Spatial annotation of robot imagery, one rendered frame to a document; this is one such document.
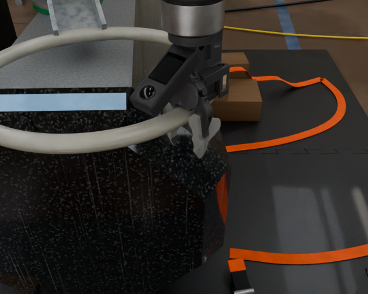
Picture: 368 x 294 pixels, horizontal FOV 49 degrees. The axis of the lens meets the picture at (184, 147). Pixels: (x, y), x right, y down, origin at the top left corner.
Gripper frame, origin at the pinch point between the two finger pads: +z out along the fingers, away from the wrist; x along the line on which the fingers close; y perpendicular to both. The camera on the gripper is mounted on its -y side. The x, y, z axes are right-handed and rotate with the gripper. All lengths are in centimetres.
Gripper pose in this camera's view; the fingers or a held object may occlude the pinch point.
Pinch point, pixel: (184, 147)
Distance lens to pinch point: 69.1
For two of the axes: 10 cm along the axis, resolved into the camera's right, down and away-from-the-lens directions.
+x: -7.5, -3.8, 5.4
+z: 0.1, 8.1, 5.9
